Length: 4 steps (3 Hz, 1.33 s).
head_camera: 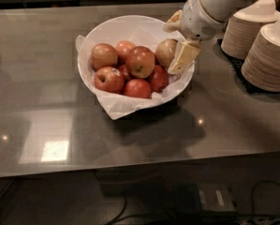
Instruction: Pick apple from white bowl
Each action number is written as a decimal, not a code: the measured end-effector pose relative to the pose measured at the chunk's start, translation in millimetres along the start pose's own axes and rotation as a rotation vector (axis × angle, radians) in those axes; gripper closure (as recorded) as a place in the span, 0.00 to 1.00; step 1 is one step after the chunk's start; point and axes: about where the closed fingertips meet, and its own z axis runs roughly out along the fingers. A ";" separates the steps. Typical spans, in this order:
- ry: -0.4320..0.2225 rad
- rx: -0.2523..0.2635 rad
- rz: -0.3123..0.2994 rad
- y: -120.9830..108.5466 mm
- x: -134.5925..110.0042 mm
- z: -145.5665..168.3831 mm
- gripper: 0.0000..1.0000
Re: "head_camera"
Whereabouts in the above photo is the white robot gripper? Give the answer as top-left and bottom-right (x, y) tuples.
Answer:
(163, 0), (228, 74)

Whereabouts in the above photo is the yellowish apple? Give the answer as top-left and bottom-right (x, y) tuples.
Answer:
(155, 38), (178, 69)

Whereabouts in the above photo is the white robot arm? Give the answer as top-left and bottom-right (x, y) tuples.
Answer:
(163, 0), (259, 74)

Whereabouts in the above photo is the white bowl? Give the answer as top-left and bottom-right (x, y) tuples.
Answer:
(77, 14), (196, 109)

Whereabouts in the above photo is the red apple right front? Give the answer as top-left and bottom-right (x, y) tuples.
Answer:
(147, 65), (169, 93)

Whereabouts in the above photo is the red apple top centre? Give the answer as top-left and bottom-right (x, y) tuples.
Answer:
(125, 46), (155, 79)

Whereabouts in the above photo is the red apple at back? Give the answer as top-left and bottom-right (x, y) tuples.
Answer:
(115, 40), (135, 64)

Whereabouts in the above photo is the small red apple middle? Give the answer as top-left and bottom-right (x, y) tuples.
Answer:
(118, 65), (132, 82)

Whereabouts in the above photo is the red apple front centre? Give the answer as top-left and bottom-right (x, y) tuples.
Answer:
(124, 79), (152, 98)

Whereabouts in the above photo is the pale apple at left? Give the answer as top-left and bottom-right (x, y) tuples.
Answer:
(90, 43), (118, 70)

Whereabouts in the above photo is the red apple front left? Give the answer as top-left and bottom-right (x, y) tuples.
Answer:
(94, 67), (125, 94)

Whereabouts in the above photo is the black tray under stacks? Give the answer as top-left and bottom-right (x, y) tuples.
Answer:
(223, 37), (280, 93)

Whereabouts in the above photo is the rear stack of paper bowls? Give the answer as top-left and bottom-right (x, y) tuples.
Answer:
(221, 0), (280, 60)

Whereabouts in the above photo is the stack of paper bowls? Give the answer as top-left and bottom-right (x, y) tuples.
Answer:
(221, 0), (280, 60)
(241, 19), (280, 92)

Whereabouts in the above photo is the white paper liner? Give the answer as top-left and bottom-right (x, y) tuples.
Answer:
(75, 27), (195, 120)

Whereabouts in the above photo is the front stack of paper bowls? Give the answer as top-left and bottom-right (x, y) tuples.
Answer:
(241, 19), (280, 92)

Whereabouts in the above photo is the dark box under table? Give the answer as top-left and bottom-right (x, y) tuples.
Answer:
(174, 183), (238, 216)

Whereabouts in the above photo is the black cable on floor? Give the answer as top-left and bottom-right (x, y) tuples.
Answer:
(105, 190), (128, 225)

